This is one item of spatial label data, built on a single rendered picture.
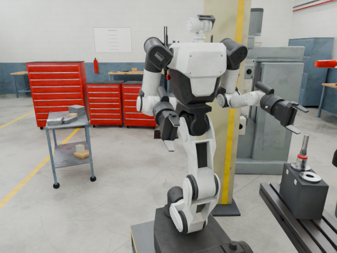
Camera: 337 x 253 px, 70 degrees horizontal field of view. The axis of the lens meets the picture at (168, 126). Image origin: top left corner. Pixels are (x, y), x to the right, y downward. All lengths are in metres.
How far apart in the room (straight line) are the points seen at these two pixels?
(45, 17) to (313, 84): 9.26
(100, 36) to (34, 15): 2.41
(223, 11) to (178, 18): 7.32
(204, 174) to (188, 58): 0.61
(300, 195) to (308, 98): 7.09
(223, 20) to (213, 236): 1.77
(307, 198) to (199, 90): 0.71
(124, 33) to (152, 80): 8.51
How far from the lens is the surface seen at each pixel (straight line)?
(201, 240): 1.72
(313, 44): 8.11
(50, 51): 10.46
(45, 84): 5.71
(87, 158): 3.46
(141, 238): 1.97
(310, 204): 1.35
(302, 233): 1.30
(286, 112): 1.15
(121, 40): 9.71
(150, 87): 1.24
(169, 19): 9.65
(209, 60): 1.21
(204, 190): 1.33
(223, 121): 2.51
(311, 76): 8.19
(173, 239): 1.71
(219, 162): 2.68
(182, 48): 1.18
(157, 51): 1.16
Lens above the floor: 1.75
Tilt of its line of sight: 18 degrees down
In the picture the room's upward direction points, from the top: straight up
